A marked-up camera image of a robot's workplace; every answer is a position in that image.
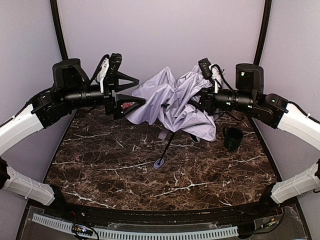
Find dark green mug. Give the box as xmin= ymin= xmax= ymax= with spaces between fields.
xmin=222 ymin=127 xmax=244 ymax=152

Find white slotted cable duct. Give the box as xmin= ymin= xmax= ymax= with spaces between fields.
xmin=31 ymin=213 xmax=239 ymax=240

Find left black corner post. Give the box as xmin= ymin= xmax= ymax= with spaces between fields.
xmin=49 ymin=0 xmax=68 ymax=60

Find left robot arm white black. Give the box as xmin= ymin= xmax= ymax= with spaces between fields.
xmin=0 ymin=53 xmax=146 ymax=154

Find right black corner post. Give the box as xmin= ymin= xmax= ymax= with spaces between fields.
xmin=253 ymin=0 xmax=272 ymax=66

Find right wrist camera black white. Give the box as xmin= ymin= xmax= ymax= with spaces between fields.
xmin=198 ymin=58 xmax=224 ymax=93

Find black corner post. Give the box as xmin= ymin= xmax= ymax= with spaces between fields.
xmin=49 ymin=0 xmax=68 ymax=60
xmin=253 ymin=0 xmax=272 ymax=66

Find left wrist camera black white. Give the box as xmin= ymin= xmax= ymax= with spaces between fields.
xmin=92 ymin=53 xmax=122 ymax=94

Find red patterned ceramic bowl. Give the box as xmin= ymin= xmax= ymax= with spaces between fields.
xmin=122 ymin=102 xmax=134 ymax=110

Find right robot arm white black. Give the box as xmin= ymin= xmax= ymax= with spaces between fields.
xmin=189 ymin=58 xmax=320 ymax=207

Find lavender folding umbrella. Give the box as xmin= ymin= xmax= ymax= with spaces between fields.
xmin=124 ymin=64 xmax=217 ymax=171

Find small circuit board with wires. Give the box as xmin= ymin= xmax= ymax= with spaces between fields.
xmin=71 ymin=223 xmax=100 ymax=240

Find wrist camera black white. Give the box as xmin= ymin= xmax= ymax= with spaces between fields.
xmin=198 ymin=58 xmax=224 ymax=93
xmin=92 ymin=53 xmax=122 ymax=94

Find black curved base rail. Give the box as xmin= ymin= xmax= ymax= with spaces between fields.
xmin=24 ymin=193 xmax=298 ymax=227

